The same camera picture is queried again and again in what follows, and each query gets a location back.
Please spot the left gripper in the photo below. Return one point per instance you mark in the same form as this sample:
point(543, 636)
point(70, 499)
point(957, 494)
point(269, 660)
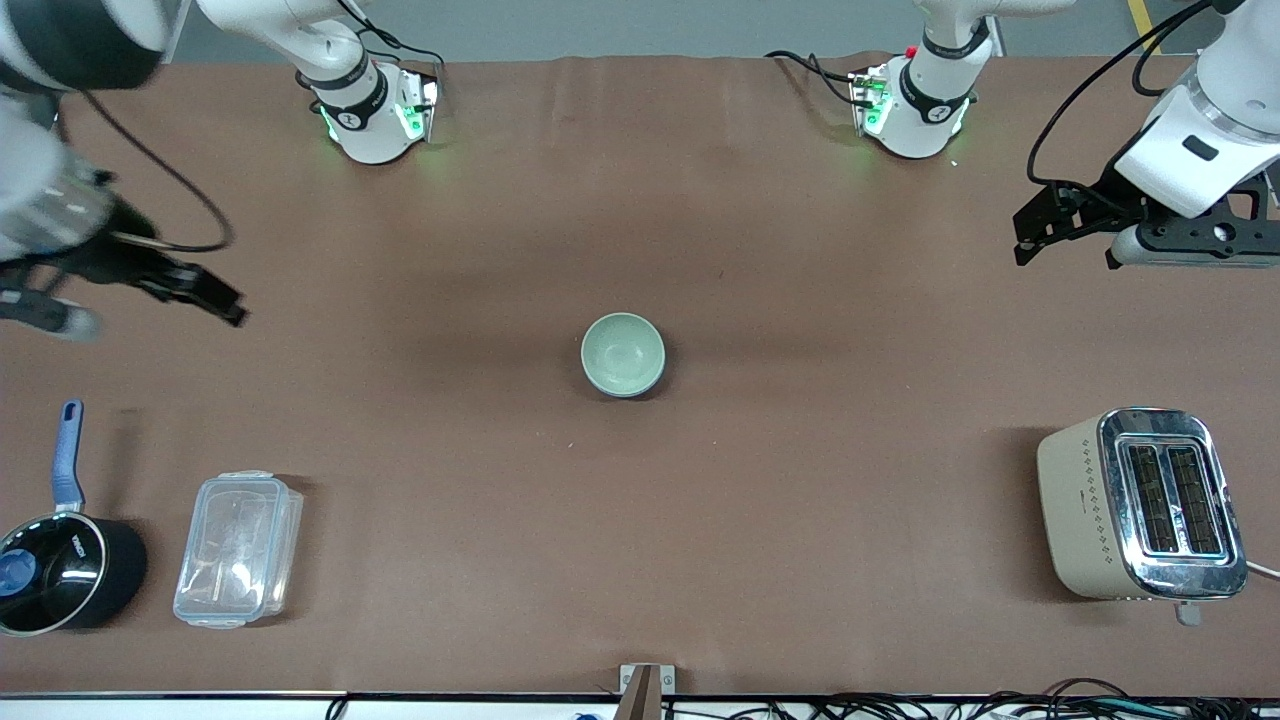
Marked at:
point(1098, 203)

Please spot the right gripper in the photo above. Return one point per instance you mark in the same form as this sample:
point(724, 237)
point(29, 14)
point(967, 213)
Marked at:
point(112, 257)

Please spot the green ceramic bowl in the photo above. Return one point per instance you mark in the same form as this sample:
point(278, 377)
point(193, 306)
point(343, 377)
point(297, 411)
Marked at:
point(622, 352)

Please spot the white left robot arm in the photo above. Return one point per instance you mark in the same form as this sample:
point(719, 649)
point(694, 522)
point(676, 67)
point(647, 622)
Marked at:
point(920, 110)

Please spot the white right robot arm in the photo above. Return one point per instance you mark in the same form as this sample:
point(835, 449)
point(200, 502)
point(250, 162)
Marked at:
point(365, 120)

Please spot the metal base connector plate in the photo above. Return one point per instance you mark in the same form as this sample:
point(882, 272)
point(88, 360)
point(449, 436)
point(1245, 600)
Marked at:
point(868, 100)
point(425, 105)

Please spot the clear plastic food container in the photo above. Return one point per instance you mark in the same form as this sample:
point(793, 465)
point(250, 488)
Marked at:
point(235, 550)

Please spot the beige chrome two-slot toaster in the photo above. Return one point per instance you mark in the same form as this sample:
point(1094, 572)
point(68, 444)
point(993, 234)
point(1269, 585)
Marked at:
point(1085, 510)

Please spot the glass lid blue knob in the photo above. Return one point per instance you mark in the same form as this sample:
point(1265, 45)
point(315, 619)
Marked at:
point(40, 575)

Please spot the brown table cover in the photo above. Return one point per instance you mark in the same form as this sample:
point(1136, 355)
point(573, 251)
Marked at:
point(640, 550)

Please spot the metal table edge bracket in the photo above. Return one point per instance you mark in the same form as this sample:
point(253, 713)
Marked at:
point(645, 685)

